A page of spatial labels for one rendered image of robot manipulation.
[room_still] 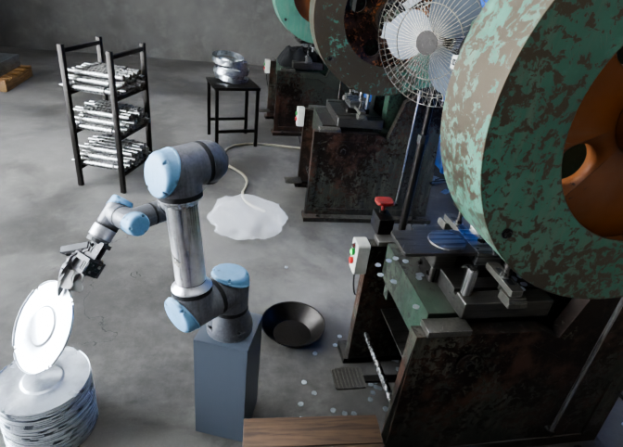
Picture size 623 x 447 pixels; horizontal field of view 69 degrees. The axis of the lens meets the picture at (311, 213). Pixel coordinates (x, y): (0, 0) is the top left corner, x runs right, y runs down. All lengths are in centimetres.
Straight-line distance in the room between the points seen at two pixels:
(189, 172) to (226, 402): 85
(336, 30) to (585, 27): 181
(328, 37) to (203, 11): 536
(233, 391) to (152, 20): 680
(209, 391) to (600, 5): 148
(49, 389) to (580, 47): 171
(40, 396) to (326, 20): 205
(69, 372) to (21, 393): 14
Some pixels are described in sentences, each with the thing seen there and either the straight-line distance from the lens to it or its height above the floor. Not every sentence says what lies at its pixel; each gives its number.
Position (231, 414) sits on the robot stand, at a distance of 174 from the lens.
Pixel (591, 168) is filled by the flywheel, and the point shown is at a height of 121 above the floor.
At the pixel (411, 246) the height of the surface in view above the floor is 78.
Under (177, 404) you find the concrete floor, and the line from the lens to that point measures 196.
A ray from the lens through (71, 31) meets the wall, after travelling 815.
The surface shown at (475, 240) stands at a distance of 161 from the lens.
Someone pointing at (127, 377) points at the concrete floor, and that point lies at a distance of 208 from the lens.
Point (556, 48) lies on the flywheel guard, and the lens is 87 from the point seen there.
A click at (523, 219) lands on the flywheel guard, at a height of 113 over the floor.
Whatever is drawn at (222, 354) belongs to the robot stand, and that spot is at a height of 41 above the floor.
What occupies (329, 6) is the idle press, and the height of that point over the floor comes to 136.
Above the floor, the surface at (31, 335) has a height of 40.
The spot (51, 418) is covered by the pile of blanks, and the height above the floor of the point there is 19.
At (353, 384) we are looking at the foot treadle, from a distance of 183.
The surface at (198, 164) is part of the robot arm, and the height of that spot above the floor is 106.
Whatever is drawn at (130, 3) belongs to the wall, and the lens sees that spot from 791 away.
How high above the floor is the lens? 152
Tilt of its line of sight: 28 degrees down
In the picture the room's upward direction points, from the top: 7 degrees clockwise
